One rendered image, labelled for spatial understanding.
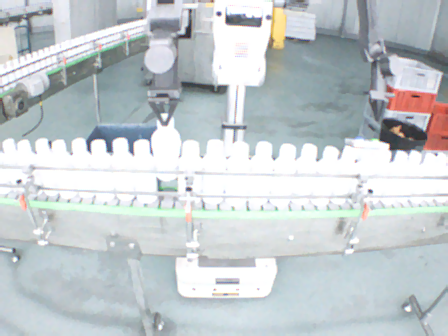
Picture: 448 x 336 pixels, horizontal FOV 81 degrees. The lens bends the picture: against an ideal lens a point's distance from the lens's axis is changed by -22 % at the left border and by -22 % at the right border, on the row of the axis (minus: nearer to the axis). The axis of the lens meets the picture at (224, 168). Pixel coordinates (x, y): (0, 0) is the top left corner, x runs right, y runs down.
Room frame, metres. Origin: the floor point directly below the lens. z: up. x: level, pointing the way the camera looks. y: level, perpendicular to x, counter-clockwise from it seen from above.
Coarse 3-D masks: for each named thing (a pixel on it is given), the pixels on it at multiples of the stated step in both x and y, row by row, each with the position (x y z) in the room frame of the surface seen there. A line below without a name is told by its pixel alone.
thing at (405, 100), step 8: (392, 88) 2.55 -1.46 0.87; (400, 96) 2.55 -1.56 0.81; (408, 96) 2.57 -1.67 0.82; (416, 96) 2.91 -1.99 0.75; (424, 96) 2.61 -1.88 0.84; (432, 96) 2.63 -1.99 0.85; (392, 104) 2.53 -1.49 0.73; (400, 104) 2.56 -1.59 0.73; (408, 104) 2.57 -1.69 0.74; (416, 104) 2.60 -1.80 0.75; (424, 104) 2.62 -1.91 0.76; (432, 104) 2.63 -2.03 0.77; (416, 112) 2.59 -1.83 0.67; (424, 112) 2.62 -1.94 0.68
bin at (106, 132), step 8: (96, 128) 1.20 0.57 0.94; (104, 128) 1.22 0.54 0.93; (112, 128) 1.22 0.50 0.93; (120, 128) 1.22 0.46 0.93; (128, 128) 1.22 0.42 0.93; (136, 128) 1.23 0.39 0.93; (144, 128) 1.23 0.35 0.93; (152, 128) 1.23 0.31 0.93; (88, 136) 1.10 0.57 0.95; (96, 136) 1.19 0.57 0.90; (104, 136) 1.21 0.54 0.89; (112, 136) 1.22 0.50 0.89; (120, 136) 1.22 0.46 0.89; (128, 136) 1.22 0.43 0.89; (136, 136) 1.23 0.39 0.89; (144, 136) 1.23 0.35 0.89; (88, 144) 1.08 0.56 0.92; (112, 144) 1.22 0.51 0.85; (128, 144) 1.22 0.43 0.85; (112, 152) 1.22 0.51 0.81; (152, 152) 1.23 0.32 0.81; (160, 184) 1.10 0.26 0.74
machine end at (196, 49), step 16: (144, 0) 4.57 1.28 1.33; (144, 16) 4.57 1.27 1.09; (192, 16) 4.36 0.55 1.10; (208, 16) 4.34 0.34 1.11; (192, 32) 4.35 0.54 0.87; (208, 32) 4.33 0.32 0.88; (192, 48) 4.39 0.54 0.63; (208, 48) 4.33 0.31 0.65; (144, 64) 4.57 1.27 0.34; (192, 64) 4.39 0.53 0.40; (208, 64) 4.33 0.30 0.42; (192, 80) 4.38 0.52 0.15; (208, 80) 4.33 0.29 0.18
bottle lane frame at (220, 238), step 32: (0, 224) 0.58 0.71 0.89; (64, 224) 0.60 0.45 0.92; (96, 224) 0.61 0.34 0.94; (128, 224) 0.62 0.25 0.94; (160, 224) 0.63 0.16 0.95; (192, 224) 0.63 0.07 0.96; (224, 224) 0.64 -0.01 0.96; (256, 224) 0.65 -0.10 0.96; (288, 224) 0.65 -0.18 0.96; (320, 224) 0.66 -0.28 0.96; (384, 224) 0.68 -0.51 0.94; (416, 224) 0.69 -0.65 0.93; (224, 256) 0.64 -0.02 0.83; (256, 256) 0.65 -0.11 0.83; (288, 256) 0.65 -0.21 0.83
